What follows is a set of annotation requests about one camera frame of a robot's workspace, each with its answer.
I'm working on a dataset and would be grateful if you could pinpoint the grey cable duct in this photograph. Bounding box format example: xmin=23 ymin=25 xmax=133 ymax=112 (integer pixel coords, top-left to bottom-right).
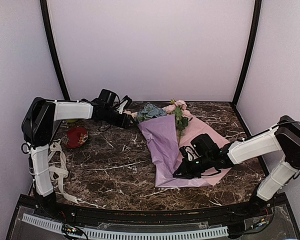
xmin=21 ymin=213 xmax=229 ymax=240

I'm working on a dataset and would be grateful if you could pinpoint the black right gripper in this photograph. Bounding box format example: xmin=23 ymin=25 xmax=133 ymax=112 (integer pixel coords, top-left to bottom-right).
xmin=173 ymin=153 xmax=213 ymax=180

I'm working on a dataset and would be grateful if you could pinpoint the white fake flower stem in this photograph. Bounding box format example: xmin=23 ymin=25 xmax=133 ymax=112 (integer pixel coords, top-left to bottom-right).
xmin=124 ymin=110 xmax=138 ymax=122

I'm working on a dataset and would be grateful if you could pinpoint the green fake leaf stem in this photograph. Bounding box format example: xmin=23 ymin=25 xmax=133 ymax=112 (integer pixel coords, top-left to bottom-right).
xmin=174 ymin=107 xmax=189 ymax=131

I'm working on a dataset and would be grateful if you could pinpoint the pink fake flower stem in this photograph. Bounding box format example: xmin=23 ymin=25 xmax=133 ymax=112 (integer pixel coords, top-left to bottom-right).
xmin=162 ymin=104 xmax=176 ymax=115
xmin=170 ymin=99 xmax=193 ymax=118

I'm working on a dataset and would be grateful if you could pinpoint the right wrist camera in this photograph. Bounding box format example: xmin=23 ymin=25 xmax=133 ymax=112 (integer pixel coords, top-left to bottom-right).
xmin=179 ymin=133 xmax=220 ymax=161

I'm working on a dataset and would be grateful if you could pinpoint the lime green bowl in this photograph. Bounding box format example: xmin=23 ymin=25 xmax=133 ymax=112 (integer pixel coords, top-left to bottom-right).
xmin=66 ymin=119 xmax=78 ymax=123

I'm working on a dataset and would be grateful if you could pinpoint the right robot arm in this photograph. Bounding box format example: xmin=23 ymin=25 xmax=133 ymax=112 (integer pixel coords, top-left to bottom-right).
xmin=173 ymin=115 xmax=300 ymax=217

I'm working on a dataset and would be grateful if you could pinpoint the purple and pink wrapping paper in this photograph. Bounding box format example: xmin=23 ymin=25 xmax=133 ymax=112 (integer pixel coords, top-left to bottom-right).
xmin=138 ymin=115 xmax=231 ymax=188

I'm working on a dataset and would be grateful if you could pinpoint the blue fake flower stem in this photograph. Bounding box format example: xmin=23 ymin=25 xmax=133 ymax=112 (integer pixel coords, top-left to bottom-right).
xmin=136 ymin=103 xmax=167 ymax=123

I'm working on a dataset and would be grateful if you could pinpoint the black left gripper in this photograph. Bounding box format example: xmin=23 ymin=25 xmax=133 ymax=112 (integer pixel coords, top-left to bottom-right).
xmin=101 ymin=107 xmax=138 ymax=130

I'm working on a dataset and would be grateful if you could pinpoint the white printed ribbon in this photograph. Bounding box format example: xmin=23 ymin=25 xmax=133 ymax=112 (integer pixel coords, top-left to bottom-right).
xmin=48 ymin=140 xmax=78 ymax=204

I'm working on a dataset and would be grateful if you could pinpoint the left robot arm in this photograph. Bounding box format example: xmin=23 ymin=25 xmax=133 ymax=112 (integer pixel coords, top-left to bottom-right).
xmin=21 ymin=96 xmax=134 ymax=198

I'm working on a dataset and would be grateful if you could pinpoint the black front rail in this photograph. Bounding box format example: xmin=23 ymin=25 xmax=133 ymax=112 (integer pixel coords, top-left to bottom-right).
xmin=17 ymin=192 xmax=287 ymax=227

